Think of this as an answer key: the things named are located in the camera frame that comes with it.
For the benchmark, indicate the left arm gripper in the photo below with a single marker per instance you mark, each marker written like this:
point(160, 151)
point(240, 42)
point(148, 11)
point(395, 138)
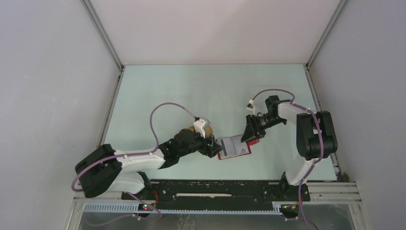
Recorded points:
point(206, 149)

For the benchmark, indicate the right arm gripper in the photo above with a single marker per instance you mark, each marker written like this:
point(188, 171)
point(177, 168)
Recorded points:
point(253, 130)

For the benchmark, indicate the silver VIP card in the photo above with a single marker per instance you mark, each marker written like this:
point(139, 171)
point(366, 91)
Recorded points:
point(233, 147)

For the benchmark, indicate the red leather card holder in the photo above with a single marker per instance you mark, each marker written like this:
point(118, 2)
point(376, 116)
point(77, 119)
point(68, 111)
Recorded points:
point(253, 143)

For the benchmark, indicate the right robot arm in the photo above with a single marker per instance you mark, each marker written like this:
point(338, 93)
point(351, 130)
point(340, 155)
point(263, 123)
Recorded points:
point(315, 134)

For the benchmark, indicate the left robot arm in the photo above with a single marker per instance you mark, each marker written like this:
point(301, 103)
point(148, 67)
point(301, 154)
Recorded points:
point(109, 170)

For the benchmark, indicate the beige oval plastic tray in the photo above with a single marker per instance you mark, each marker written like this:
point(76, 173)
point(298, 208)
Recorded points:
point(207, 131)

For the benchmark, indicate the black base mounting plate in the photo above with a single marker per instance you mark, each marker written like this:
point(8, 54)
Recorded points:
point(221, 195)

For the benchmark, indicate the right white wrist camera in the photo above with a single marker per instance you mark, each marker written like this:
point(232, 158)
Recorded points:
point(251, 107)

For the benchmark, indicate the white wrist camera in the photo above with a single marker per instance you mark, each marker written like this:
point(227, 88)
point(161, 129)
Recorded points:
point(251, 107)
point(200, 124)

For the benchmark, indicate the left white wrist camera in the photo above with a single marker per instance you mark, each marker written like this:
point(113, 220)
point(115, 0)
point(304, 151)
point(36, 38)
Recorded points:
point(200, 124)

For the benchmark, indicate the aluminium frame rail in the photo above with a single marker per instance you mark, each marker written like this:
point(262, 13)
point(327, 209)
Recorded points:
point(321, 193)

